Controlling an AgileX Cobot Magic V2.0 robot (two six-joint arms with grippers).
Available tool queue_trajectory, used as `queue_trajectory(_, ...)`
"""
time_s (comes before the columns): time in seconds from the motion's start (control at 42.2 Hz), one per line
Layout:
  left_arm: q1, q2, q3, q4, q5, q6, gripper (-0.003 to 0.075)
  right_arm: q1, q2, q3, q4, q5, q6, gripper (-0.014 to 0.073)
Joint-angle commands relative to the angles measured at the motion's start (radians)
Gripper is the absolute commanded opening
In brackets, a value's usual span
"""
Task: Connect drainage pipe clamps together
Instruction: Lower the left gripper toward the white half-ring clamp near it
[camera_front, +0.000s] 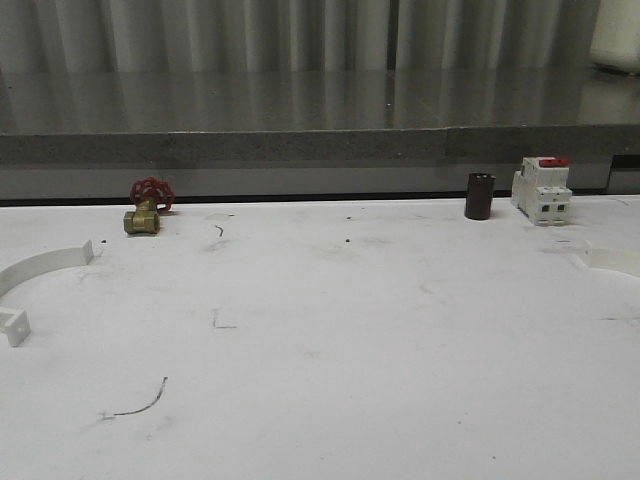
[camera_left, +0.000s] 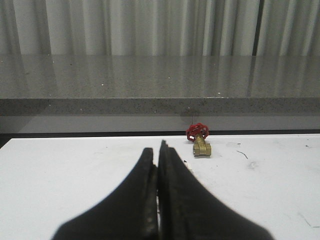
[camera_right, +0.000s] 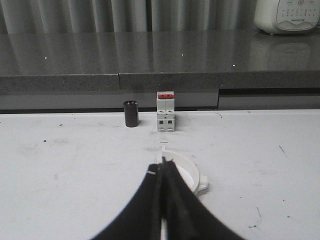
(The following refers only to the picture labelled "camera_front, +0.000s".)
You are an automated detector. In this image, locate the white half pipe clamp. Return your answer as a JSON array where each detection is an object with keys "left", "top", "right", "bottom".
[
  {"left": 582, "top": 242, "right": 640, "bottom": 277},
  {"left": 1, "top": 240, "right": 94, "bottom": 347}
]

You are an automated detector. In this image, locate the dark brown cylindrical capacitor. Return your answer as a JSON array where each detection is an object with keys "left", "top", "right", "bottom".
[{"left": 464, "top": 172, "right": 496, "bottom": 220}]

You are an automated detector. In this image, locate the brass valve red handwheel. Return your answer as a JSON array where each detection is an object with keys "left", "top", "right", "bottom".
[{"left": 123, "top": 177, "right": 176, "bottom": 235}]

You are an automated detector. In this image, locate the grey stone counter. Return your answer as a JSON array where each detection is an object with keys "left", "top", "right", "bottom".
[{"left": 0, "top": 68, "right": 640, "bottom": 197}]

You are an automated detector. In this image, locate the white container on counter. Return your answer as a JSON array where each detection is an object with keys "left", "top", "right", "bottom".
[{"left": 589, "top": 0, "right": 640, "bottom": 75}]

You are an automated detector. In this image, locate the white circuit breaker red switch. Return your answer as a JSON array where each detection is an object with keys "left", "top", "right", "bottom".
[{"left": 511, "top": 157, "right": 572, "bottom": 226}]

